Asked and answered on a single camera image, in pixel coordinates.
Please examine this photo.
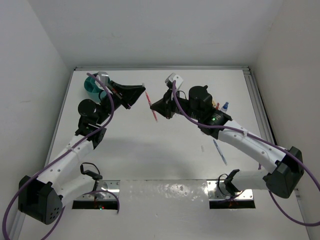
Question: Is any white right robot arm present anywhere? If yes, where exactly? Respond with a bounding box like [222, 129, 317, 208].
[150, 85, 304, 199]

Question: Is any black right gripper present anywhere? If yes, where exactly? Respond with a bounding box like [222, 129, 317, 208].
[150, 87, 201, 121]

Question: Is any blue and white pen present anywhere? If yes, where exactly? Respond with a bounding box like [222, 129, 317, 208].
[213, 139, 228, 166]

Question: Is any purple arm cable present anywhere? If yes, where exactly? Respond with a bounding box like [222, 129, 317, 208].
[171, 79, 320, 227]
[0, 72, 121, 240]

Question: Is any teal round organizer container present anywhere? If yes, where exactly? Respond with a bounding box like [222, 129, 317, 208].
[84, 76, 106, 103]

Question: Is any metal mounting plate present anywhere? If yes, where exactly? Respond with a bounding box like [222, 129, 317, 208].
[206, 179, 254, 202]
[76, 180, 120, 201]

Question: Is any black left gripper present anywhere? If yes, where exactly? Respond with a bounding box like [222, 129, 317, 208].
[94, 80, 144, 125]

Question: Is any red and white pen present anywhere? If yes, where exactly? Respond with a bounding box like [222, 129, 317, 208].
[145, 91, 158, 123]

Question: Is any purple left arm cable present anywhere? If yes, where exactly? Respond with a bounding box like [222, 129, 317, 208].
[0, 72, 121, 240]

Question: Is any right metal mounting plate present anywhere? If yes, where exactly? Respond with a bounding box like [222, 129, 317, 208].
[206, 179, 254, 202]

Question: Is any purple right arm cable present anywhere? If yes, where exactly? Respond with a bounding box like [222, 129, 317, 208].
[171, 79, 320, 227]

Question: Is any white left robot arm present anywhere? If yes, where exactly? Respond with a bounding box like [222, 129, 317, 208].
[18, 81, 146, 225]

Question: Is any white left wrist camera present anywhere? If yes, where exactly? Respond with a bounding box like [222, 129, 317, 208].
[96, 71, 110, 87]

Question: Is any aluminium frame rail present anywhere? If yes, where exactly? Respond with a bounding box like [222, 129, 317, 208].
[243, 67, 277, 145]

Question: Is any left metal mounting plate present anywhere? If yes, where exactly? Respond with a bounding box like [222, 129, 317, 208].
[76, 180, 120, 201]

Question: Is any blue cap glue bottle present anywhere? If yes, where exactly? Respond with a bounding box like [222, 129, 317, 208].
[220, 102, 229, 113]

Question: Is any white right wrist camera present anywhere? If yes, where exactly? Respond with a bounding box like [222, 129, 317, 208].
[164, 72, 184, 91]

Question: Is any black cable at base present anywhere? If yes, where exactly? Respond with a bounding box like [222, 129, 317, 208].
[217, 172, 233, 198]

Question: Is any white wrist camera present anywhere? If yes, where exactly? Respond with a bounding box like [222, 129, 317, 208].
[164, 72, 184, 91]
[96, 71, 110, 87]

